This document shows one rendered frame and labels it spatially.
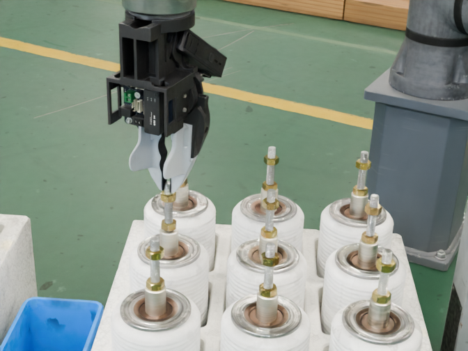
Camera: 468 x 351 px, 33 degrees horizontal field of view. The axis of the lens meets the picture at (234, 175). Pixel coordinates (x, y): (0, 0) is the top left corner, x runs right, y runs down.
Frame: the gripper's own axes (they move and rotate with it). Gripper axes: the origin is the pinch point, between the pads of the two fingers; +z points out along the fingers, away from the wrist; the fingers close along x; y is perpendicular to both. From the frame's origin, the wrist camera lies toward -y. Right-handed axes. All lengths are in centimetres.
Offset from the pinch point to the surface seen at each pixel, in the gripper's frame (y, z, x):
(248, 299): 5.5, 9.3, 12.6
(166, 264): 3.9, 9.2, 1.5
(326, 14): -197, 33, -45
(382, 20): -196, 32, -24
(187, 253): 0.2, 9.4, 2.4
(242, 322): 9.5, 9.4, 13.7
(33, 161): -53, 35, -63
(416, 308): -11.8, 16.7, 28.0
